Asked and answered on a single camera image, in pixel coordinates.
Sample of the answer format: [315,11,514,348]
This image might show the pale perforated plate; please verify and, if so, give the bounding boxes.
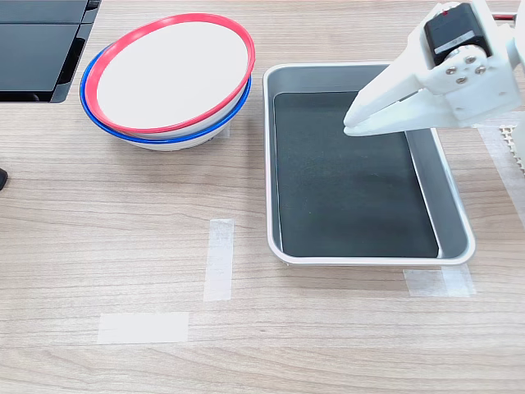
[498,125,525,178]

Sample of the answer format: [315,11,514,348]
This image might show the red-rimmed white plate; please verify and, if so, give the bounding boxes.
[84,12,257,140]

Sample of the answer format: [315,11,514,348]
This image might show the black mat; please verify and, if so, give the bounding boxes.
[272,90,441,259]

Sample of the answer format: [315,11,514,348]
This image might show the black electronic device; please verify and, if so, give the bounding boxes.
[0,0,103,104]

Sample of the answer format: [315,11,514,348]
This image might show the blue-rimmed white plate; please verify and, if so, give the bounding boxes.
[80,40,253,153]

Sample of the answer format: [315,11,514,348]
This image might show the steel tray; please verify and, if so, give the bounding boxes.
[262,62,477,267]

